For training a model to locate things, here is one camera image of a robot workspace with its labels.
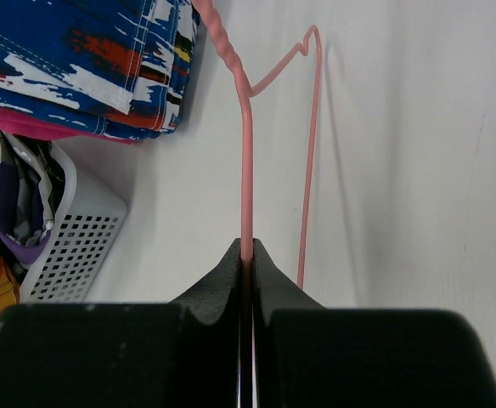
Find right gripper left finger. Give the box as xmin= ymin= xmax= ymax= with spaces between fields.
xmin=0 ymin=241 xmax=240 ymax=407

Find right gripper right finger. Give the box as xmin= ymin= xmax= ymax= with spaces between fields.
xmin=253 ymin=241 xmax=496 ymax=407

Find purple grey patterned trousers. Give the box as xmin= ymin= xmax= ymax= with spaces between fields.
xmin=0 ymin=130 xmax=65 ymax=264

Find pink trousers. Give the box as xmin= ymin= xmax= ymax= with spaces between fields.
xmin=0 ymin=107 xmax=134 ymax=145

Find blue white patterned trousers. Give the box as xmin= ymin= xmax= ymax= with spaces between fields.
xmin=0 ymin=0 xmax=200 ymax=140

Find white plastic basket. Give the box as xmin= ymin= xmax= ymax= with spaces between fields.
xmin=20 ymin=144 xmax=127 ymax=303

